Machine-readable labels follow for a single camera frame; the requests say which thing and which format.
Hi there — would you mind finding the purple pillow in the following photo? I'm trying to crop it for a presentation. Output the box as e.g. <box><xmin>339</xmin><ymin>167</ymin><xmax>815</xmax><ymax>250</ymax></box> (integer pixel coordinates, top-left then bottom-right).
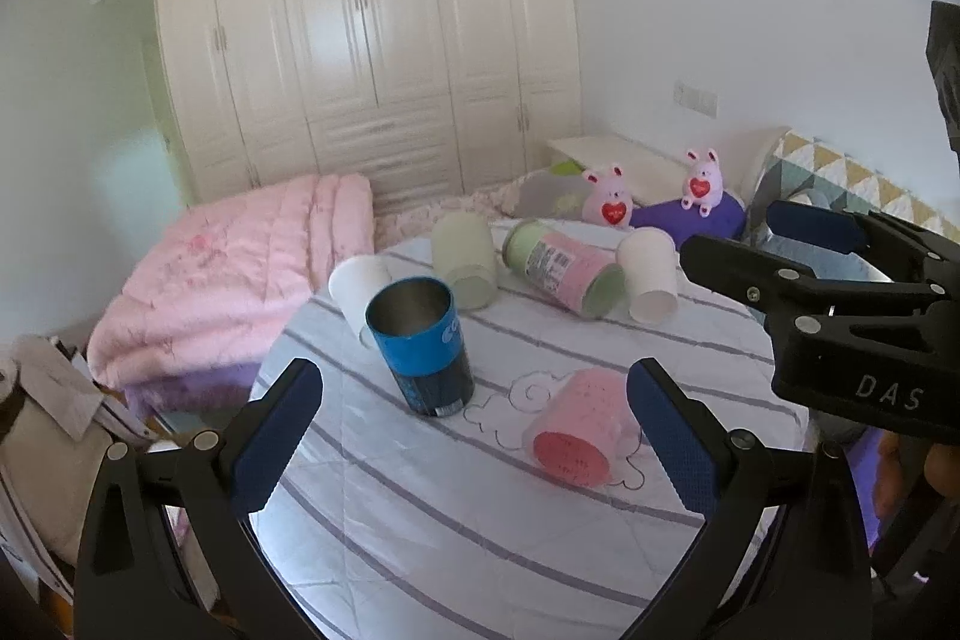
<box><xmin>628</xmin><ymin>191</ymin><xmax>748</xmax><ymax>251</ymax></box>

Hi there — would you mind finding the triangle pattern pillow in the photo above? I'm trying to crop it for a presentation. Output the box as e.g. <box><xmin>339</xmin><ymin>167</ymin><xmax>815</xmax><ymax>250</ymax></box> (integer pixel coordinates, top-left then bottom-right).
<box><xmin>739</xmin><ymin>128</ymin><xmax>960</xmax><ymax>245</ymax></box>

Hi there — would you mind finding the cream nightstand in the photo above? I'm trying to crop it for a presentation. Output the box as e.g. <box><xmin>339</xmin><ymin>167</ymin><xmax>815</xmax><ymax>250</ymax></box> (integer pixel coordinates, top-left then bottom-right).
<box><xmin>545</xmin><ymin>133</ymin><xmax>687</xmax><ymax>206</ymax></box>

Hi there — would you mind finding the cream wardrobe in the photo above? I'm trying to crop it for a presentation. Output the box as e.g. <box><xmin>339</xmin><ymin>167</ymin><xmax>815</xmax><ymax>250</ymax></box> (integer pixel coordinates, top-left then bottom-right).
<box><xmin>152</xmin><ymin>0</ymin><xmax>584</xmax><ymax>202</ymax></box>

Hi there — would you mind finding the pink quilt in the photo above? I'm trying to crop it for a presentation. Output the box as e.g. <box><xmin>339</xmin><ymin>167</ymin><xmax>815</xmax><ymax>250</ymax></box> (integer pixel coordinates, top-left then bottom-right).
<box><xmin>86</xmin><ymin>172</ymin><xmax>376</xmax><ymax>390</ymax></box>

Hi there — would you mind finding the green cup with pink label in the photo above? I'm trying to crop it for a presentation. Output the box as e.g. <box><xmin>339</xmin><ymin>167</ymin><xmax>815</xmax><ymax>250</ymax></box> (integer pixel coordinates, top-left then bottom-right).
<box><xmin>501</xmin><ymin>218</ymin><xmax>626</xmax><ymax>320</ymax></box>

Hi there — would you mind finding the pale green plastic cup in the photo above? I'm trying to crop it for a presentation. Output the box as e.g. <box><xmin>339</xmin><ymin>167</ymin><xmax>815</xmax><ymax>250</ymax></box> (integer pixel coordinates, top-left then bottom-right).
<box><xmin>430</xmin><ymin>211</ymin><xmax>500</xmax><ymax>311</ymax></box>

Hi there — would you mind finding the pink floral bed sheet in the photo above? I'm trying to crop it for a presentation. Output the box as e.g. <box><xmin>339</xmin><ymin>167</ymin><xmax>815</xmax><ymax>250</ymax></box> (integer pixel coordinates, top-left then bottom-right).
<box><xmin>371</xmin><ymin>179</ymin><xmax>530</xmax><ymax>253</ymax></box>

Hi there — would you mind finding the white wall switch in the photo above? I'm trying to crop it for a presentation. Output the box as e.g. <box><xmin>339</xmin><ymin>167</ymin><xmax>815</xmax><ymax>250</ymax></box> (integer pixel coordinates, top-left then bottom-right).
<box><xmin>673</xmin><ymin>82</ymin><xmax>719</xmax><ymax>115</ymax></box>

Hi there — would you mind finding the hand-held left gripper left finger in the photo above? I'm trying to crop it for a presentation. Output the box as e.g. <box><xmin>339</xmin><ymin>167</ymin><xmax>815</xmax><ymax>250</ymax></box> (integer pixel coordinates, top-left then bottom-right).
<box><xmin>73</xmin><ymin>356</ymin><xmax>325</xmax><ymax>640</ymax></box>

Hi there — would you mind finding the pink plastic cup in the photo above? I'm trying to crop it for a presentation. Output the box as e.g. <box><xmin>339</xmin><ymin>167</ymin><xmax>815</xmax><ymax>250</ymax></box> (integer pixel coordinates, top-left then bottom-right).
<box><xmin>523</xmin><ymin>367</ymin><xmax>644</xmax><ymax>487</ymax></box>

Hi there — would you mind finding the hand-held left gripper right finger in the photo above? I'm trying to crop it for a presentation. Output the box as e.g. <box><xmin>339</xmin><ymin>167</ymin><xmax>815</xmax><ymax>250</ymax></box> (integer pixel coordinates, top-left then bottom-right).
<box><xmin>626</xmin><ymin>356</ymin><xmax>875</xmax><ymax>640</ymax></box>

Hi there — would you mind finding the blue metal cup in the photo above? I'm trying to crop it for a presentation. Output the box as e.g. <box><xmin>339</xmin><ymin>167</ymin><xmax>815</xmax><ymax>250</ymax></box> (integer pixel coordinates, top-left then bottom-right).
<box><xmin>364</xmin><ymin>278</ymin><xmax>476</xmax><ymax>418</ymax></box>

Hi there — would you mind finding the grey pillow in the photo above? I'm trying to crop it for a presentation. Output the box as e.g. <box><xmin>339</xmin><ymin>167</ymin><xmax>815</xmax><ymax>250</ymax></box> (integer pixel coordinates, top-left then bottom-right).
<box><xmin>501</xmin><ymin>166</ymin><xmax>593</xmax><ymax>221</ymax></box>

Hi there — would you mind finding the white striped cloth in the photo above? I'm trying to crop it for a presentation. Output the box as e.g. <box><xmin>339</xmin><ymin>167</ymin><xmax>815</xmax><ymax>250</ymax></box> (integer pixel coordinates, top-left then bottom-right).
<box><xmin>251</xmin><ymin>218</ymin><xmax>817</xmax><ymax>640</ymax></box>

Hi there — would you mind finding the purple bed sheet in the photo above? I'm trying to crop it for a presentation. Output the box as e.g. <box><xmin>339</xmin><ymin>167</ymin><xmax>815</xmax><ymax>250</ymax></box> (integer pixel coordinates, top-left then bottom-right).
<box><xmin>120</xmin><ymin>361</ymin><xmax>260</xmax><ymax>435</ymax></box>

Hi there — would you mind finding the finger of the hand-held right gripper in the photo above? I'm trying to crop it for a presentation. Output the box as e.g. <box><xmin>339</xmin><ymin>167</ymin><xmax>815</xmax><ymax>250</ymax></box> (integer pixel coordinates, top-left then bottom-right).
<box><xmin>763</xmin><ymin>199</ymin><xmax>960</xmax><ymax>283</ymax></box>
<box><xmin>679</xmin><ymin>233</ymin><xmax>952</xmax><ymax>324</ymax></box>

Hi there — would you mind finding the beige bag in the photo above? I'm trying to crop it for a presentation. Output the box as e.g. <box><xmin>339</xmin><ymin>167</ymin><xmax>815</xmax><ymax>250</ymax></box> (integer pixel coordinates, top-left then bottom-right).
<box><xmin>0</xmin><ymin>377</ymin><xmax>113</xmax><ymax>558</ymax></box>

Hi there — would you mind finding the white paper cup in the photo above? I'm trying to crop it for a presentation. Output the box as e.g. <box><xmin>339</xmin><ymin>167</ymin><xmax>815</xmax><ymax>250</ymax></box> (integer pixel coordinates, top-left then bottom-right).
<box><xmin>616</xmin><ymin>227</ymin><xmax>680</xmax><ymax>324</ymax></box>
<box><xmin>328</xmin><ymin>254</ymin><xmax>394</xmax><ymax>350</ymax></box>

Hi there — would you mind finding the pink bunny plush toy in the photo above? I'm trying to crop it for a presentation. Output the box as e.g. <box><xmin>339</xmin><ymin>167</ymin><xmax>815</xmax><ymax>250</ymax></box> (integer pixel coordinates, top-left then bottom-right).
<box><xmin>679</xmin><ymin>148</ymin><xmax>725</xmax><ymax>215</ymax></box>
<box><xmin>582</xmin><ymin>161</ymin><xmax>635</xmax><ymax>230</ymax></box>

